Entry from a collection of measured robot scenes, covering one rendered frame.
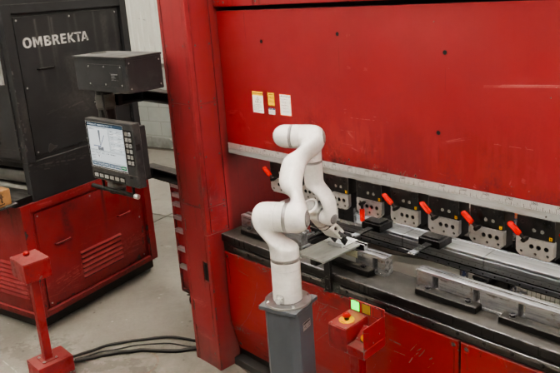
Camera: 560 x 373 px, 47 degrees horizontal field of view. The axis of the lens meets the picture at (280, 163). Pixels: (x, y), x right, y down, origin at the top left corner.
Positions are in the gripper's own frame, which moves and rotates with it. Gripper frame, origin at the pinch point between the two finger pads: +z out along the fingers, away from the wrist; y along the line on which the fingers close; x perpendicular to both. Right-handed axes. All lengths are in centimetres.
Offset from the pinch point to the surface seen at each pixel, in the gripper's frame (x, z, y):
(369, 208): -14.1, -12.8, -17.2
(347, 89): -51, -54, -6
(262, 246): 14, 8, 52
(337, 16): -73, -79, -2
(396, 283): 8.7, 12.2, -32.1
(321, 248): 8.9, -4.5, 3.8
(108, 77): -18, -91, 118
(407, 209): -16.5, -16.1, -38.7
